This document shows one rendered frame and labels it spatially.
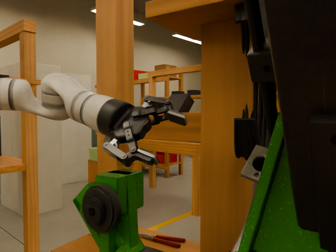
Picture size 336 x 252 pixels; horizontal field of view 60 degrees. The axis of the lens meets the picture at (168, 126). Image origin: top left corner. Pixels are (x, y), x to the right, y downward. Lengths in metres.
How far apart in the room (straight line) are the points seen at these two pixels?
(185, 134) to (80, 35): 7.84
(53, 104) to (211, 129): 0.38
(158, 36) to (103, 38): 9.64
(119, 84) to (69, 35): 7.53
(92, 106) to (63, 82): 0.12
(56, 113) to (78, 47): 7.86
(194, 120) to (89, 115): 0.39
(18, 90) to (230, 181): 0.53
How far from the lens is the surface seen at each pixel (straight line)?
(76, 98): 0.61
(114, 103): 0.55
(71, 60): 8.35
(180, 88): 6.07
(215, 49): 0.77
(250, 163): 0.42
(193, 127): 0.88
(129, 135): 0.51
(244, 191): 0.75
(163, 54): 10.66
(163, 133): 0.94
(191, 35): 0.89
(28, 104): 0.70
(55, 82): 0.67
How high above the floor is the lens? 1.27
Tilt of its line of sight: 2 degrees down
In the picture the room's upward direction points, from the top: straight up
